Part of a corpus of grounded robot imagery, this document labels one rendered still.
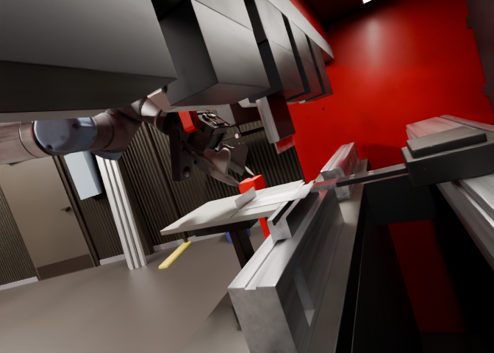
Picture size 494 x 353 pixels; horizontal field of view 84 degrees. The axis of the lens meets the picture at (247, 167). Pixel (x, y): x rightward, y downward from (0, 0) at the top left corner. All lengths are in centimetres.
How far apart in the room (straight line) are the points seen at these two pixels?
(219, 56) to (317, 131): 110
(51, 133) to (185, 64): 30
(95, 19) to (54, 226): 534
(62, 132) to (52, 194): 483
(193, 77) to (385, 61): 112
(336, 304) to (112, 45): 38
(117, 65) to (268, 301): 25
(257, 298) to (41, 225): 545
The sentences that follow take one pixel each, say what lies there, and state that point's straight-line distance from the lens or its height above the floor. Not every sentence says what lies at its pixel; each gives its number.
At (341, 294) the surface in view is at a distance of 44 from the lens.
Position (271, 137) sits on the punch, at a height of 111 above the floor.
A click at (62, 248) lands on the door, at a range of 556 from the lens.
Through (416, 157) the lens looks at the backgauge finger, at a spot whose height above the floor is 102.
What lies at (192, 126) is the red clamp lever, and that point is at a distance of 39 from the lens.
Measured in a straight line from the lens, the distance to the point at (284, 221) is 39.
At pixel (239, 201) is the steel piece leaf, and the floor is 101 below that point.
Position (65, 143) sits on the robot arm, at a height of 120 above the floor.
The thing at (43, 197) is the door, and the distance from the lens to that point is 549.
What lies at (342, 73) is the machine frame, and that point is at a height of 127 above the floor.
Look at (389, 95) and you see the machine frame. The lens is 133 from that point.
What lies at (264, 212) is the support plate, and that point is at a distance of 45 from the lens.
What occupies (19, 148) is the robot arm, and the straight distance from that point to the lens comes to 60.
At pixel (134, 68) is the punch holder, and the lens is 19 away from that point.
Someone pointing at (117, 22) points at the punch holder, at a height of 121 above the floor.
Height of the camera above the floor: 111
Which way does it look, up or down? 5 degrees down
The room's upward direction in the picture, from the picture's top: 18 degrees counter-clockwise
